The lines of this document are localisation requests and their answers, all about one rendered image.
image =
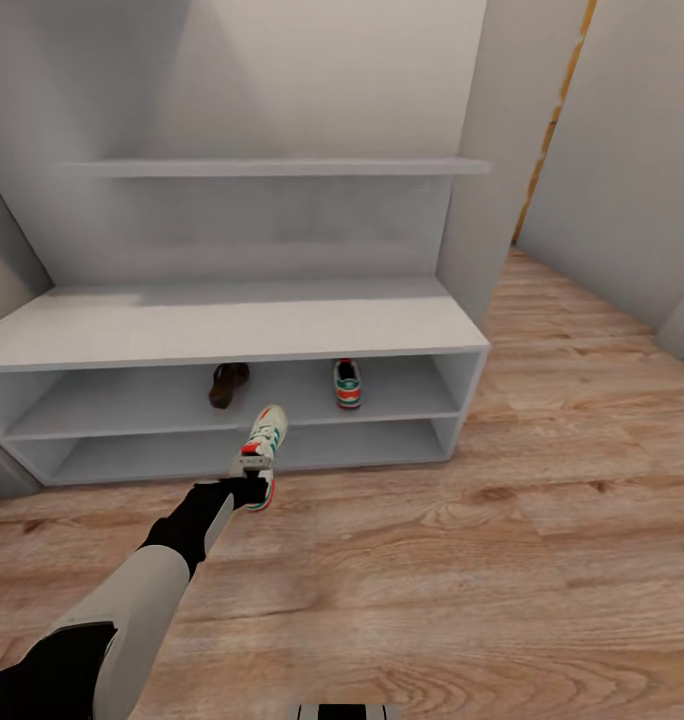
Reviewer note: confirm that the sandal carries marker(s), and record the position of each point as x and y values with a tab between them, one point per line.
226	378

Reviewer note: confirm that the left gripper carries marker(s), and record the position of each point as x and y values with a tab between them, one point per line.
253	490

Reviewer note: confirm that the door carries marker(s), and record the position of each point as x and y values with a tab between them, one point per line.
553	122

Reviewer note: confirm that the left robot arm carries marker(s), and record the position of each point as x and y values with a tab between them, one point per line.
93	663

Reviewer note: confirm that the gym shoe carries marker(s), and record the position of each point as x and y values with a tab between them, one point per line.
347	382
267	436

